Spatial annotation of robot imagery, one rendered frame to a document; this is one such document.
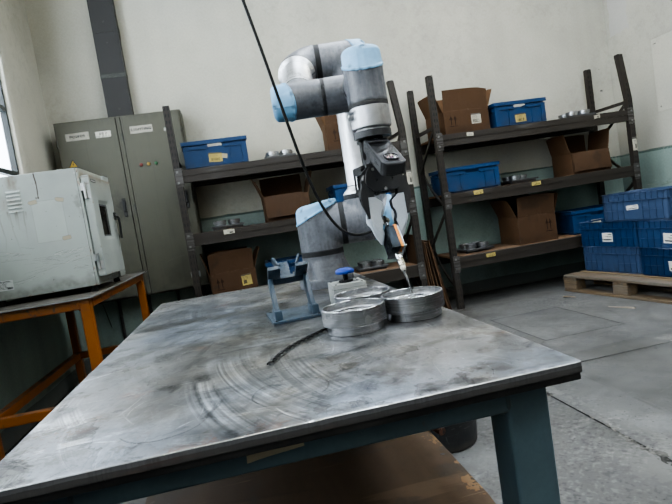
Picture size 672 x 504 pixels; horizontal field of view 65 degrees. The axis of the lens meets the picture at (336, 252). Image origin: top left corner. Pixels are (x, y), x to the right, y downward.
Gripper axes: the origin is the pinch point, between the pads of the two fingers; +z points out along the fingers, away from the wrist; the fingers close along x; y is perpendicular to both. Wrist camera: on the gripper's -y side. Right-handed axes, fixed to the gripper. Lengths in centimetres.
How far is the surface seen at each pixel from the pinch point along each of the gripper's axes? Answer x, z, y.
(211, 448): 36, 14, -44
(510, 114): -239, -68, 331
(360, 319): 12.5, 10.8, -16.1
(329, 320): 16.7, 10.5, -13.3
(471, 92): -204, -90, 331
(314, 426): 26, 14, -45
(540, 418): 0.5, 20.1, -42.6
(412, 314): 3.3, 12.1, -14.1
